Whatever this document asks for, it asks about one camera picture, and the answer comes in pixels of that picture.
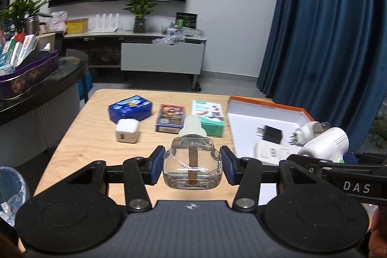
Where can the purple patterned tin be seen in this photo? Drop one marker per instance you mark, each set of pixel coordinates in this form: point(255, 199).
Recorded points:
point(27, 76)

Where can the small leafy floor plant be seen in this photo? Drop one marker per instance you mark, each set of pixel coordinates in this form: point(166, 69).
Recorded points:
point(381, 128)

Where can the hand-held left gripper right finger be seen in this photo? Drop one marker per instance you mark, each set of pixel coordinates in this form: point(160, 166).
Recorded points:
point(229, 165)

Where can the white labelled adapter box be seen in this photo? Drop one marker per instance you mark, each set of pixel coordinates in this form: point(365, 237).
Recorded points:
point(269, 153)

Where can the black green display box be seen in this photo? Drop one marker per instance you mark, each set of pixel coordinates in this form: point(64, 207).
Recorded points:
point(186, 19)

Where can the black top counter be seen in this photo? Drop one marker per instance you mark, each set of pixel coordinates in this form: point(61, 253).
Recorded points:
point(66, 67)

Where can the white red plastic bag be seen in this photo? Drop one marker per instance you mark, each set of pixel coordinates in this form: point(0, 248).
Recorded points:
point(59, 20)

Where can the white charger cube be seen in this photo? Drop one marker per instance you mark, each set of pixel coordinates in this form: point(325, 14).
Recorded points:
point(127, 131)

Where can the blue curtain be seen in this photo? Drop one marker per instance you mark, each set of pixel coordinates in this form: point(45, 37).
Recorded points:
point(317, 34)

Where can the clear plastic bin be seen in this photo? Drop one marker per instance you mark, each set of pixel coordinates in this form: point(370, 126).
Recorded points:
point(12, 194)

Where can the potted plant in dark vase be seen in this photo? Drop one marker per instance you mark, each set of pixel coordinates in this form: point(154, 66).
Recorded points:
point(140, 4)

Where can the white television cabinet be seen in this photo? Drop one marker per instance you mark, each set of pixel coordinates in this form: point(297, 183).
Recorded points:
point(160, 57)

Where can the white repellent plug with bottle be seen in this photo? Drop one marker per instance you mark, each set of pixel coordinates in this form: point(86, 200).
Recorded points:
point(307, 132)

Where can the colourful card box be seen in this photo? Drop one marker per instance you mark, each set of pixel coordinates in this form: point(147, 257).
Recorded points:
point(169, 117)

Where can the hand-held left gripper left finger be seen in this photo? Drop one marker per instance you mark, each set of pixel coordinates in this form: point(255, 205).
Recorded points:
point(156, 165)

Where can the leafy plant in steel cup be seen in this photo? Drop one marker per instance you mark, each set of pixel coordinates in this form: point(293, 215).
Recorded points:
point(18, 8)

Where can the blue bottle pack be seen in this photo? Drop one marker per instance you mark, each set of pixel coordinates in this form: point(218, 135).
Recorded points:
point(84, 85)

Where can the yellow cardboard box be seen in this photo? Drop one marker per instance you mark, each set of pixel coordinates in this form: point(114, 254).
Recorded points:
point(77, 26)

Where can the orange white cardboard box lid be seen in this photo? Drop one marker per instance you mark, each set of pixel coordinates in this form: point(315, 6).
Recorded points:
point(248, 131)

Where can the clear glass refill bottle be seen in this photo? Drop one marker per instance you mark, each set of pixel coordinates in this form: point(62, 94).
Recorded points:
point(193, 161)

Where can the black charger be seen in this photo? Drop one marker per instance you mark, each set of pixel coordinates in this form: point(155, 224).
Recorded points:
point(270, 134)

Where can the crumpled clear plastic wrap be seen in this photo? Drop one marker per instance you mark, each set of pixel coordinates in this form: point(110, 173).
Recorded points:
point(166, 39)

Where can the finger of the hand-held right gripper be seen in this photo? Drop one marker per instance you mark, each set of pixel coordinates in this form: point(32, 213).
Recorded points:
point(302, 159)
point(350, 158)

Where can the row of small cardboard boxes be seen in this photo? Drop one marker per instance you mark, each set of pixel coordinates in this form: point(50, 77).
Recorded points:
point(15, 51)

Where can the clear plastic boxes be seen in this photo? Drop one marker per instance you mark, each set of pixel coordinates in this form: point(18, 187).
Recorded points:
point(187, 32)

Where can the person's right hand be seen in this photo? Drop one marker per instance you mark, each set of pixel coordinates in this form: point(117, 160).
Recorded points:
point(379, 230)

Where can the green white carton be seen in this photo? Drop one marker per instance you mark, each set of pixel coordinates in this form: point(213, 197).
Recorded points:
point(213, 116)

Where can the white router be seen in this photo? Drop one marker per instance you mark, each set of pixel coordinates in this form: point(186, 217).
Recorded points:
point(104, 25)

